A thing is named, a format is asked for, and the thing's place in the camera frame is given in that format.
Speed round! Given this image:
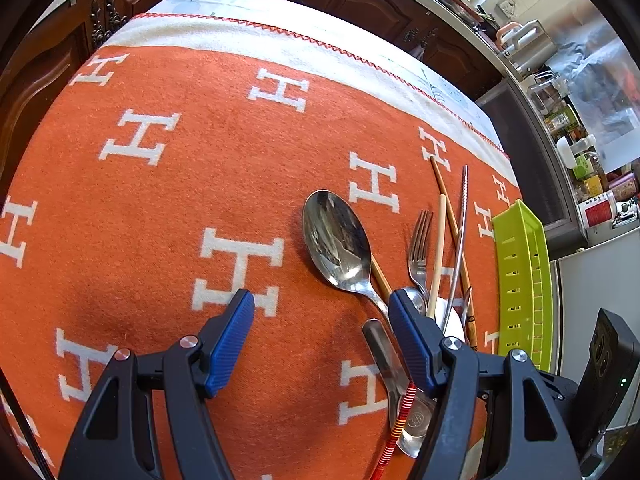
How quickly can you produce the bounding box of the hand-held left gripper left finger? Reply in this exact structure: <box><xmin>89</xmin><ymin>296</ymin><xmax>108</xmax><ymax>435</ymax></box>
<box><xmin>57</xmin><ymin>288</ymin><xmax>257</xmax><ymax>480</ymax></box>

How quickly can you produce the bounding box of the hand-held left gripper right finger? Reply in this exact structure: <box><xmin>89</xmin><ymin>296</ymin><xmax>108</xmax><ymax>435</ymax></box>
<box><xmin>387</xmin><ymin>288</ymin><xmax>584</xmax><ymax>480</ymax></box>

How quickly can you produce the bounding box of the small steel spoon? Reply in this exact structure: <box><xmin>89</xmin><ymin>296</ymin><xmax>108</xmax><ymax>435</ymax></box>
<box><xmin>402</xmin><ymin>286</ymin><xmax>428</xmax><ymax>318</ymax></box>

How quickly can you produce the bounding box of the white ceramic spoon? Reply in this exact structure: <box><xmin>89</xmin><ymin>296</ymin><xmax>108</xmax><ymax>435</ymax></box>
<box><xmin>434</xmin><ymin>297</ymin><xmax>468</xmax><ymax>346</ymax></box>

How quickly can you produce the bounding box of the steel fork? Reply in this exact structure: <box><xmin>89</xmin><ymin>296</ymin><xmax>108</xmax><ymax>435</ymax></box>
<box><xmin>407</xmin><ymin>210</ymin><xmax>435</xmax><ymax>306</ymax></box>

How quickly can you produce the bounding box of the large steel spoon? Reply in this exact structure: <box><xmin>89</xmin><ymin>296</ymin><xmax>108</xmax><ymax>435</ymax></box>
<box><xmin>302</xmin><ymin>189</ymin><xmax>396</xmax><ymax>321</ymax></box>

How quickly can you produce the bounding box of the green plastic utensil tray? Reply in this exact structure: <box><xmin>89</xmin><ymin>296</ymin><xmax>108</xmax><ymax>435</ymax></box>
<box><xmin>491</xmin><ymin>199</ymin><xmax>555</xmax><ymax>373</ymax></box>

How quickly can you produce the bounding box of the metal chopstick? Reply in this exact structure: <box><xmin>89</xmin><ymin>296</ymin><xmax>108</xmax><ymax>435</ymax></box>
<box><xmin>442</xmin><ymin>164</ymin><xmax>470</xmax><ymax>335</ymax></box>

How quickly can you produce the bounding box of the dark brown wooden chopstick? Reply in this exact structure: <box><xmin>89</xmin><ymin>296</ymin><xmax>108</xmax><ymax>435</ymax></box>
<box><xmin>430</xmin><ymin>156</ymin><xmax>478</xmax><ymax>352</ymax></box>

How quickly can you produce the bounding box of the white refrigerator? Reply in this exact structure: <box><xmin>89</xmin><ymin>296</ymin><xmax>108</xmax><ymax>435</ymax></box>
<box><xmin>550</xmin><ymin>245</ymin><xmax>640</xmax><ymax>376</ymax></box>

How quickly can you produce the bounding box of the orange patterned blanket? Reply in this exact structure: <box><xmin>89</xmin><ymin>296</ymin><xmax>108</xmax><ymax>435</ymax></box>
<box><xmin>0</xmin><ymin>12</ymin><xmax>523</xmax><ymax>480</ymax></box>

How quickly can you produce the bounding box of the red label jar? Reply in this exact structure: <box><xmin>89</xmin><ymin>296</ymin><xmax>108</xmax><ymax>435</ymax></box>
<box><xmin>580</xmin><ymin>192</ymin><xmax>618</xmax><ymax>228</ymax></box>

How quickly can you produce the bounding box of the green jar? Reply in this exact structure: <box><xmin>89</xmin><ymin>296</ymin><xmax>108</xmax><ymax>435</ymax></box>
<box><xmin>572</xmin><ymin>152</ymin><xmax>603</xmax><ymax>181</ymax></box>

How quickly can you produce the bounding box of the white bowl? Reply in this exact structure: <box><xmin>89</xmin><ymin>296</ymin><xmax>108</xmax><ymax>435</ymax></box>
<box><xmin>556</xmin><ymin>137</ymin><xmax>576</xmax><ymax>170</ymax></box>

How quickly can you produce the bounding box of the grey built-in appliance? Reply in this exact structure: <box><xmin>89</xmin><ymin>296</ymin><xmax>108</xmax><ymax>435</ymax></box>
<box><xmin>477</xmin><ymin>77</ymin><xmax>586</xmax><ymax>246</ymax></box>

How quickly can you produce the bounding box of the glass pitcher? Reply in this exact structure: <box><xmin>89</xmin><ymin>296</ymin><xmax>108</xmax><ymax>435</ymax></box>
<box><xmin>527</xmin><ymin>72</ymin><xmax>568</xmax><ymax>111</ymax></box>

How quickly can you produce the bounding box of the steel electric kettle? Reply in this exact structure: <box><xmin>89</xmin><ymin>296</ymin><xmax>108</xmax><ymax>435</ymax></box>
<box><xmin>497</xmin><ymin>20</ymin><xmax>558</xmax><ymax>73</ymax></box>

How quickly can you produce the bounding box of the wall poster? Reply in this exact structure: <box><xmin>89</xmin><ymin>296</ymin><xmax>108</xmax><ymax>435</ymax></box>
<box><xmin>545</xmin><ymin>5</ymin><xmax>640</xmax><ymax>171</ymax></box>

